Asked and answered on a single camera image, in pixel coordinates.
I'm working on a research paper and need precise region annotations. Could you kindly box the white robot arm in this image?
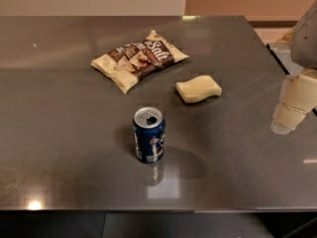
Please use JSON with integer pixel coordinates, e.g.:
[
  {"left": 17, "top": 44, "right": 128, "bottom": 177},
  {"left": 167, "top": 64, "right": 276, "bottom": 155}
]
[{"left": 270, "top": 1, "right": 317, "bottom": 135}]

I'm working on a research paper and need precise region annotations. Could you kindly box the yellow sponge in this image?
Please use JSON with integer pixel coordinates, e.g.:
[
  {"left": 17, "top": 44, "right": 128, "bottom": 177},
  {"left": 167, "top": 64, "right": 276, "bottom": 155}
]
[{"left": 175, "top": 75, "right": 222, "bottom": 104}]

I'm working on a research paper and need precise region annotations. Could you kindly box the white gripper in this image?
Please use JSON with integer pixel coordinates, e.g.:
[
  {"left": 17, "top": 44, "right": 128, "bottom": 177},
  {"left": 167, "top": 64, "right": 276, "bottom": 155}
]
[{"left": 270, "top": 69, "right": 317, "bottom": 135}]

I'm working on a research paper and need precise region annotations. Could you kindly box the blue soda can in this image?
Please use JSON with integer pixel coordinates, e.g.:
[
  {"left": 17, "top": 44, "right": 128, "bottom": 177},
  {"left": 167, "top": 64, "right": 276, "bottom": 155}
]
[{"left": 133, "top": 106, "right": 165, "bottom": 164}]

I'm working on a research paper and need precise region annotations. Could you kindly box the brown and cream chip bag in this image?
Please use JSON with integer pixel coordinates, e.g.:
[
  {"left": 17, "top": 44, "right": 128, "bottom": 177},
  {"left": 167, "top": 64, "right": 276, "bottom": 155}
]
[{"left": 91, "top": 30, "right": 188, "bottom": 93}]

